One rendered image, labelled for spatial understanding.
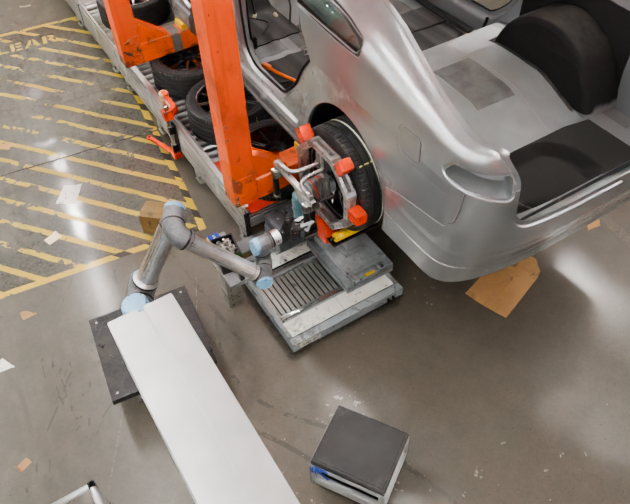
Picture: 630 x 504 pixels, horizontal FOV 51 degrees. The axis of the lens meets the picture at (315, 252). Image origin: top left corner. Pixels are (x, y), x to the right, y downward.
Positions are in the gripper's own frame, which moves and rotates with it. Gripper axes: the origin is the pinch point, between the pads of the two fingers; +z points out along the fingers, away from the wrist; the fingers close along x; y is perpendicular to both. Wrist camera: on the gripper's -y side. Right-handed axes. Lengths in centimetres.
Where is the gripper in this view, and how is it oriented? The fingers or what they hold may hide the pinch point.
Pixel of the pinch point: (309, 218)
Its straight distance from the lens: 364.9
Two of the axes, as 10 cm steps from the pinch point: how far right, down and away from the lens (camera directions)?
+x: 5.3, 6.2, -5.8
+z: 8.5, -4.1, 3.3
